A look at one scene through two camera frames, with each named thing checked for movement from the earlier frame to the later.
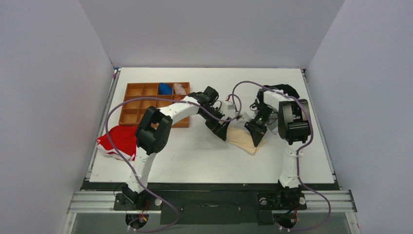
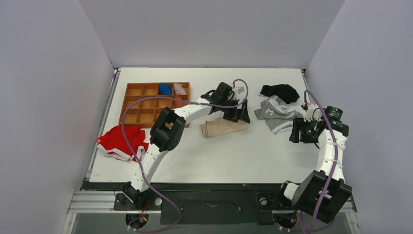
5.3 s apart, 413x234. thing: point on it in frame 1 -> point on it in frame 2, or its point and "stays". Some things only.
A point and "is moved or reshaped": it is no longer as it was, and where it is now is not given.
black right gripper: (255, 126) -> (301, 129)
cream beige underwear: (242, 138) is moved or reshaped
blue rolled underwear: (164, 89) stays
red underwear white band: (123, 138) stays
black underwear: (286, 88) stays
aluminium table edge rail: (114, 79) stays
